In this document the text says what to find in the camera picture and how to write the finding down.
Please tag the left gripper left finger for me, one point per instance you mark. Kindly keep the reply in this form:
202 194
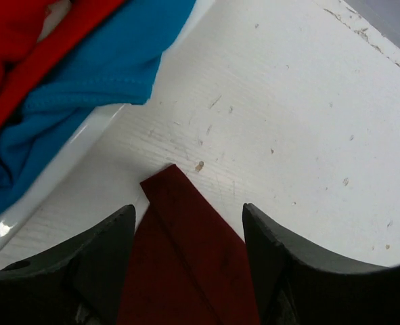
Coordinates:
77 280

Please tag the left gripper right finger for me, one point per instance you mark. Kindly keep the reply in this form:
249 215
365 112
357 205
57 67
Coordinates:
299 282

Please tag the dark maroon t shirt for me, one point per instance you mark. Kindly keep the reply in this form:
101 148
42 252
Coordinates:
187 265

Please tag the white plastic laundry basket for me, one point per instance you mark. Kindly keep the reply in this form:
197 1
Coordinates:
50 169

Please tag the blue t shirt in basket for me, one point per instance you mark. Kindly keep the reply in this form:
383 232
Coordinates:
99 53

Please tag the bright red t shirt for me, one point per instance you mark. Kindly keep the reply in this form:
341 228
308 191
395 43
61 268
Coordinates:
35 36

